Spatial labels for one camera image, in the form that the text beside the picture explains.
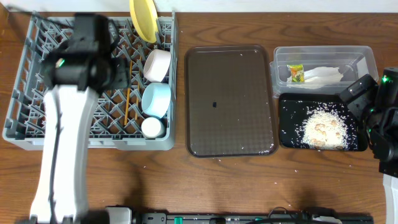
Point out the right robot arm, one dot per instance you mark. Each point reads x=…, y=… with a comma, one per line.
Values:
x=374, y=105

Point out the yellow green snack wrapper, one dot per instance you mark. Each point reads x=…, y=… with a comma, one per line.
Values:
x=296, y=73

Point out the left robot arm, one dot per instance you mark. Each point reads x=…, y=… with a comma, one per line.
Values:
x=75, y=78

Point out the rice and peanut waste pile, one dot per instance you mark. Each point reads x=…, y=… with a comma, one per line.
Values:
x=324, y=128

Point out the black rail at table edge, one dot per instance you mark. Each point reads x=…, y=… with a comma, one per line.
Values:
x=119, y=214

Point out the grey dish rack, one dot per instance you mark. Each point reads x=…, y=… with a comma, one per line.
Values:
x=25, y=120

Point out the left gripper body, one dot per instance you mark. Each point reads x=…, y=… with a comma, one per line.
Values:
x=121, y=76

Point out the small white cup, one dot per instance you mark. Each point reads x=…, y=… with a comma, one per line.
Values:
x=152, y=128

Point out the clear plastic bin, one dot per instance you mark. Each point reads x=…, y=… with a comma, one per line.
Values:
x=353, y=61

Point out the black waste tray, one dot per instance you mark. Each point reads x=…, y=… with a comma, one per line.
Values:
x=292, y=109

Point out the white pink bowl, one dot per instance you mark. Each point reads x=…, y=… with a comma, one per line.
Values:
x=157, y=65

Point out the blue bowl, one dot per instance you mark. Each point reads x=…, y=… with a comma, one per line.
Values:
x=156, y=99

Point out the yellow plate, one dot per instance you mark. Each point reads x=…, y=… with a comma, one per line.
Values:
x=144, y=18

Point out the brown serving tray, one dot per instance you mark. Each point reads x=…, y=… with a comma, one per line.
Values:
x=229, y=106

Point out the white paper napkin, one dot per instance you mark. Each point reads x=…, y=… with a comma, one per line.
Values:
x=323, y=75

